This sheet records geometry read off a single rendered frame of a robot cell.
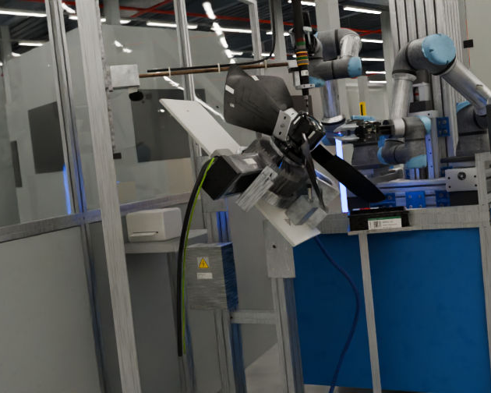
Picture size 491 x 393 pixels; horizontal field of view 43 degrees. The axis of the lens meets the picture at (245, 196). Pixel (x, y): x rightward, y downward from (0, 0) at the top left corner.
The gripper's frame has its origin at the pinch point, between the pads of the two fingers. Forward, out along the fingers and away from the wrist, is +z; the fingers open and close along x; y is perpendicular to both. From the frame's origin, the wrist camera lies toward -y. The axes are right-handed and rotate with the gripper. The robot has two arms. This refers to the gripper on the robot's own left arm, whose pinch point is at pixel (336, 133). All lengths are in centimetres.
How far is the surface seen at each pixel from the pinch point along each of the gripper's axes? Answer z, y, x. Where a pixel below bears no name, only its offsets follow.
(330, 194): 5.0, 3.4, 21.4
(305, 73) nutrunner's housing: 11.4, 3.5, -22.5
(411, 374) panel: -27, -2, 100
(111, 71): 78, 2, -28
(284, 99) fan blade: 18.5, -0.8, -14.1
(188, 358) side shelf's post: 62, -10, 80
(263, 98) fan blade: 30.8, 18.1, -15.3
